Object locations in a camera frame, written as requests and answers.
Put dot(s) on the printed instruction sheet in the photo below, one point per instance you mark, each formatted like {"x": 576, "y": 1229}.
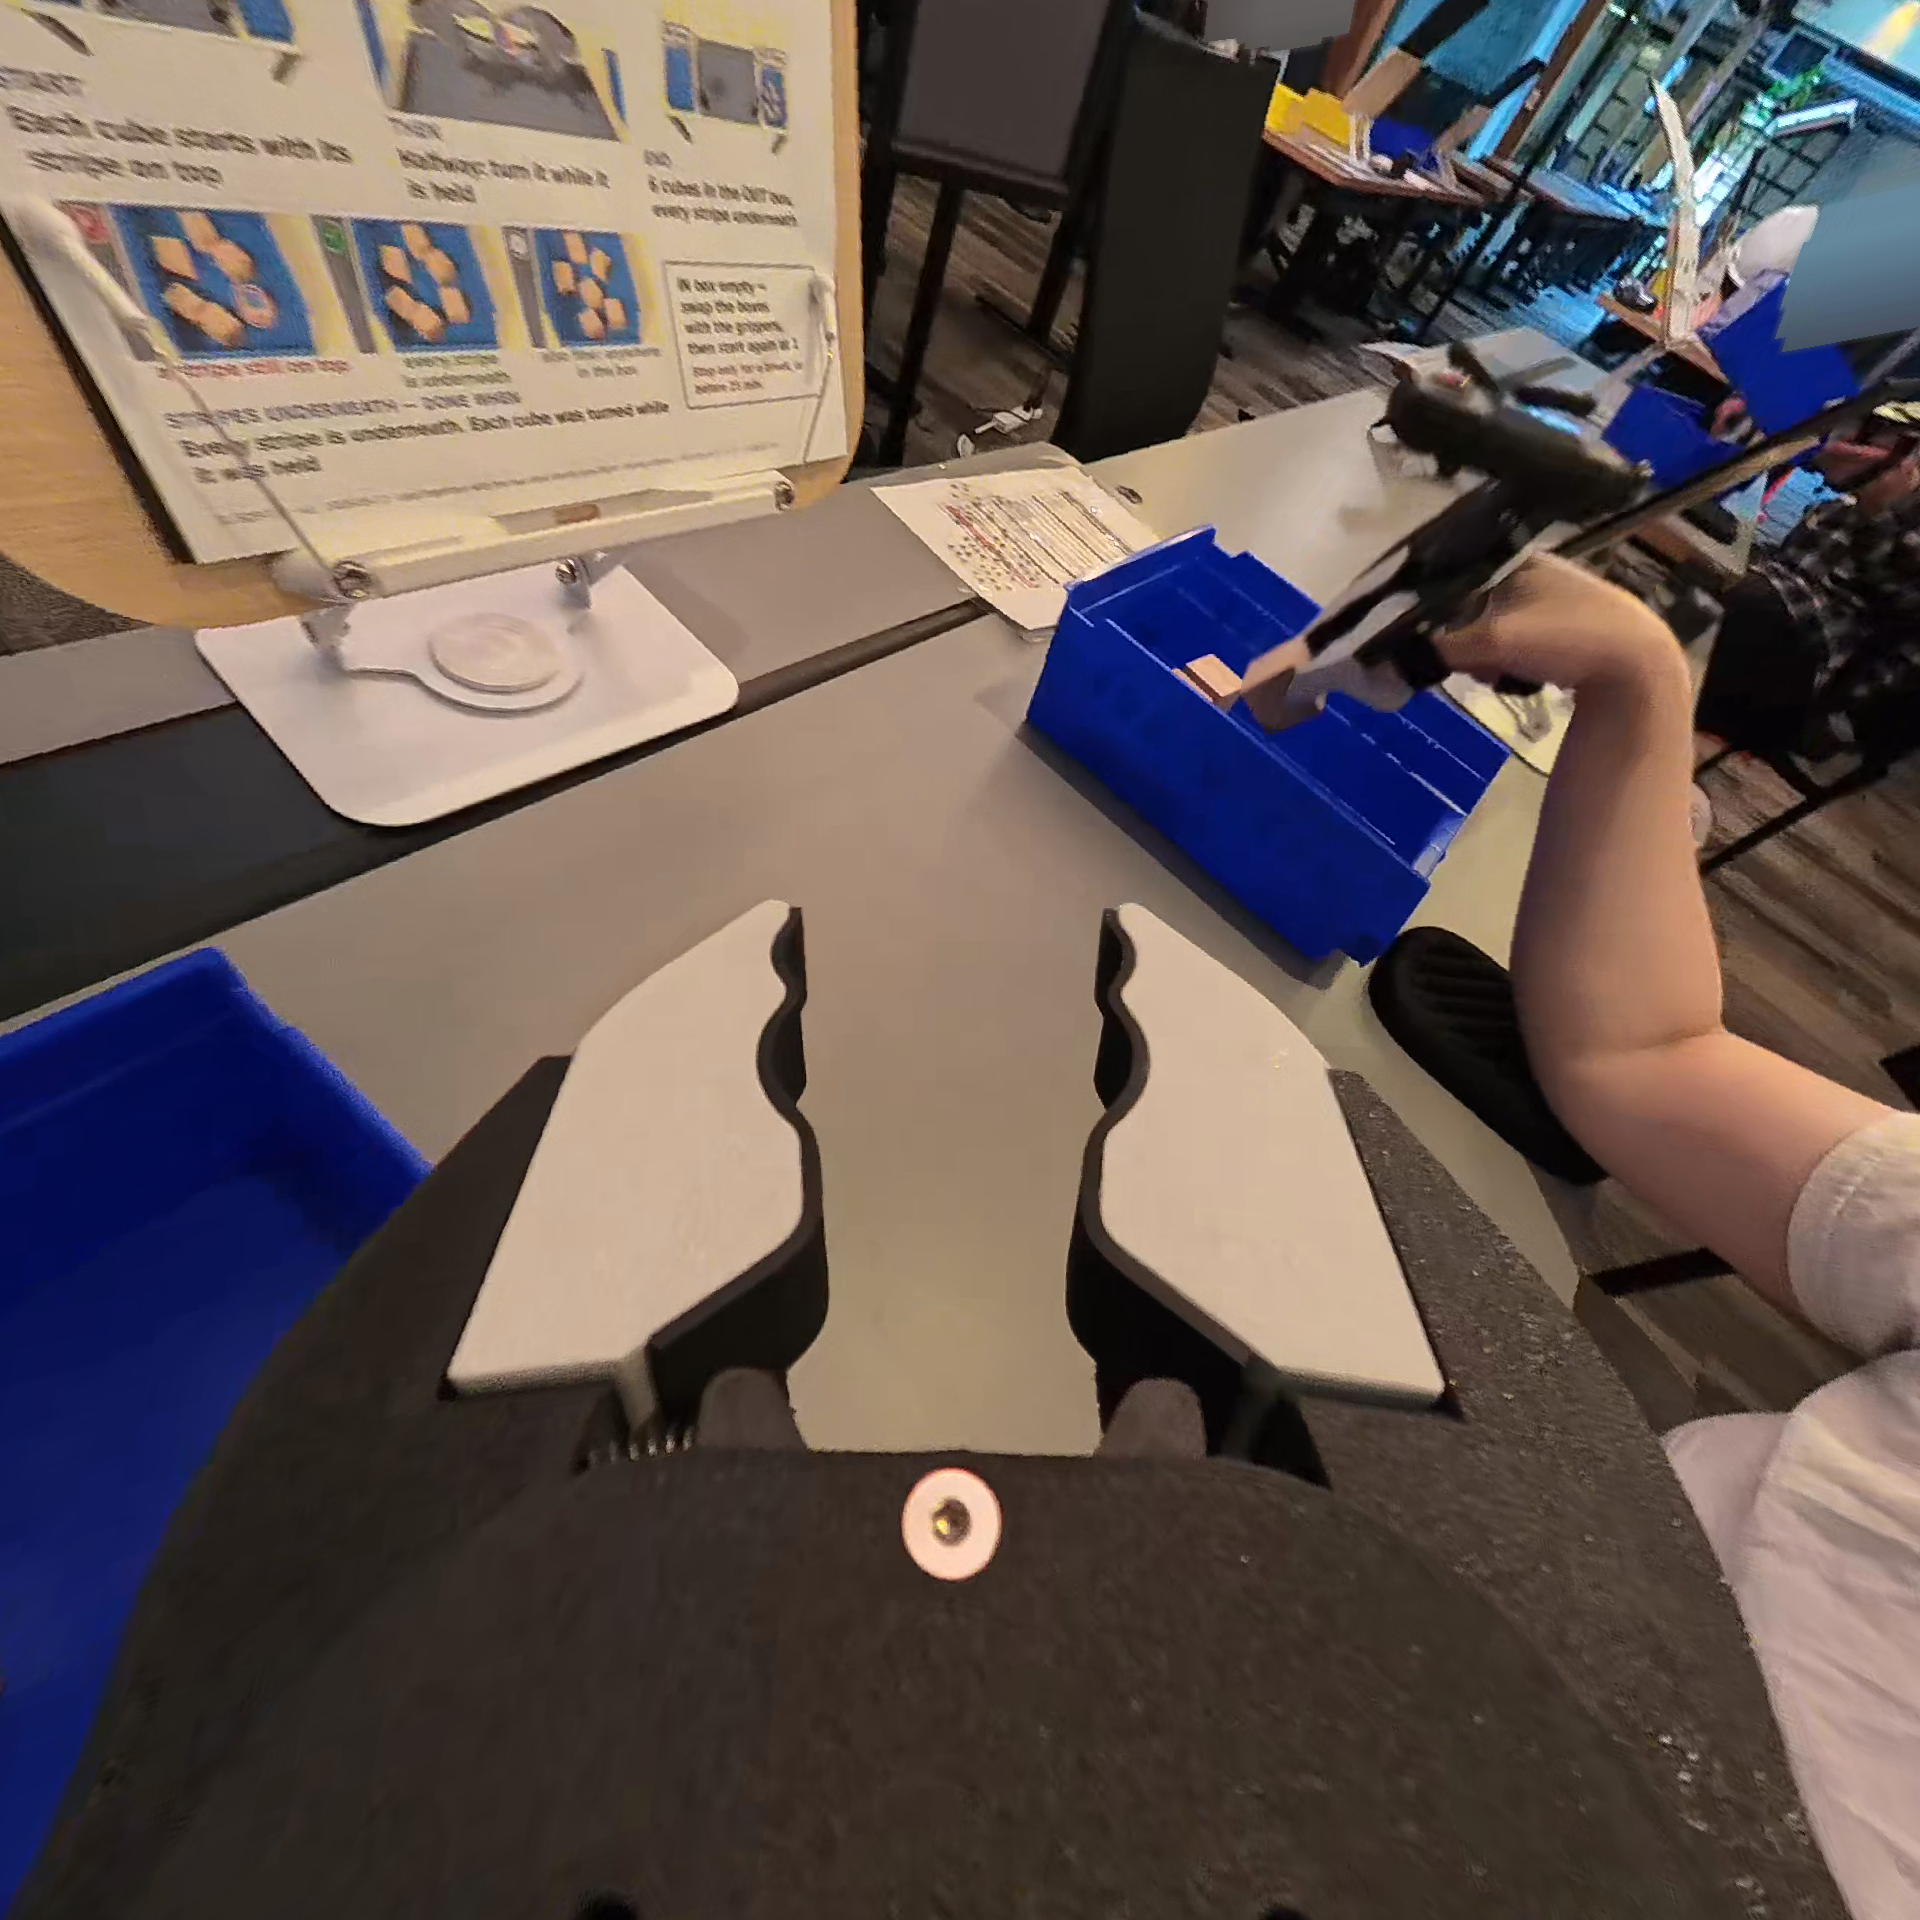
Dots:
{"x": 450, "y": 330}

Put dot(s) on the wooden office desk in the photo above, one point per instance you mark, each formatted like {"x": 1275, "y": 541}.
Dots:
{"x": 1396, "y": 173}

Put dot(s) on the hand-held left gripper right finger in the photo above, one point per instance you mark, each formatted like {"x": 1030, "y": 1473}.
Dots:
{"x": 1262, "y": 1200}

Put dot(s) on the person's white shirt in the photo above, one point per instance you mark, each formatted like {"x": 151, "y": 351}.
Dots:
{"x": 1845, "y": 1576}

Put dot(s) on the yellow plastic bin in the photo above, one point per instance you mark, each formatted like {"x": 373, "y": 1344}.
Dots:
{"x": 1305, "y": 109}

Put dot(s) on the blue plastic bin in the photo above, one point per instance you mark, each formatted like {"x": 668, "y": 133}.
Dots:
{"x": 1231, "y": 810}
{"x": 136, "y": 1276}
{"x": 1665, "y": 435}

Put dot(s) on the black display board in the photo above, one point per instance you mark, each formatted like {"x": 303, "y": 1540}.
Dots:
{"x": 975, "y": 74}

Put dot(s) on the person's right hand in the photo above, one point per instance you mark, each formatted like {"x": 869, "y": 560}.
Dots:
{"x": 1576, "y": 637}

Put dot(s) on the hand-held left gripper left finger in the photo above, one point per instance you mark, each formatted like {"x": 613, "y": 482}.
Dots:
{"x": 646, "y": 1170}

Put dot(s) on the white paper sheet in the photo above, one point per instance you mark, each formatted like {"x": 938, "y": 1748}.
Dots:
{"x": 1021, "y": 541}

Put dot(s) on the person's right forearm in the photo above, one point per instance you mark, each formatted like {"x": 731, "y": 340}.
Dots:
{"x": 1637, "y": 975}

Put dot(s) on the blue striped wooden cube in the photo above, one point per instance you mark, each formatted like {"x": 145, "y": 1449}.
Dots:
{"x": 1212, "y": 683}

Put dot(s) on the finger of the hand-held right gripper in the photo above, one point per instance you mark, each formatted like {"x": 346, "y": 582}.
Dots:
{"x": 1328, "y": 675}

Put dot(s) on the black armrest pad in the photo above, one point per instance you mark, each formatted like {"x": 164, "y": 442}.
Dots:
{"x": 1464, "y": 1051}

